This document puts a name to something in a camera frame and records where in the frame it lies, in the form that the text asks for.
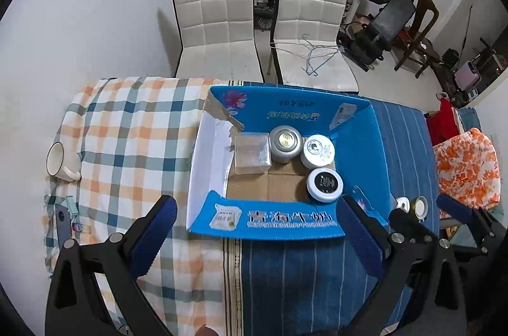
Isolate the small gold rimmed tin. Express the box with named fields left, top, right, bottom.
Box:
left=410, top=196, right=429, bottom=222

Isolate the small white round case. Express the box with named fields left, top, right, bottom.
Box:
left=395, top=197, right=411, bottom=213

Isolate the white jar with black lid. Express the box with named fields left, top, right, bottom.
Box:
left=306, top=168, right=344, bottom=204

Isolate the clear acrylic box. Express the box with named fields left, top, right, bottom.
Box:
left=234, top=132, right=271, bottom=175

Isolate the orange floral cushion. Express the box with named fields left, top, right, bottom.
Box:
left=433, top=128, right=501, bottom=210

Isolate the red cloth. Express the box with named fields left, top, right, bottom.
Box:
left=425, top=98, right=460, bottom=146

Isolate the blue striped tablecloth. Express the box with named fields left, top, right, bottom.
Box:
left=222, top=100, right=439, bottom=335

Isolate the white ceramic mug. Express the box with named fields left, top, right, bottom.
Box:
left=46, top=141, right=82, bottom=182

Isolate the pink box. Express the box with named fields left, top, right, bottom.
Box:
left=455, top=61, right=480, bottom=91

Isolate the plaid orange blue cloth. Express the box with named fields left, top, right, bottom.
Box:
left=42, top=77, right=244, bottom=335

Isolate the white jar with printed lid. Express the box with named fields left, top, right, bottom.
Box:
left=300, top=134, right=335, bottom=169

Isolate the blue milk carton box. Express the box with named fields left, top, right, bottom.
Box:
left=186, top=85, right=392, bottom=240

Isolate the silver tin with gold lid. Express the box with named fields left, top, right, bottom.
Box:
left=269, top=125, right=303, bottom=163

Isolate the black weight bench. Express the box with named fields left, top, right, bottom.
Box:
left=336, top=0, right=416, bottom=72

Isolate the brown wooden chair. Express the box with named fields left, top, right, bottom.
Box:
left=394, top=0, right=439, bottom=78

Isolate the right white padded chair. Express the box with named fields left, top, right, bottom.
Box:
left=270, top=0, right=359, bottom=94

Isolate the white padded chair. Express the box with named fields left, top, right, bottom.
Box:
left=172, top=0, right=264, bottom=82
left=270, top=0, right=359, bottom=94

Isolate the left white padded chair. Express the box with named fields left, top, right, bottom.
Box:
left=172, top=0, right=264, bottom=82

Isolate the blue wire clothes hanger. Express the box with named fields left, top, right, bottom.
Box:
left=270, top=34, right=339, bottom=76

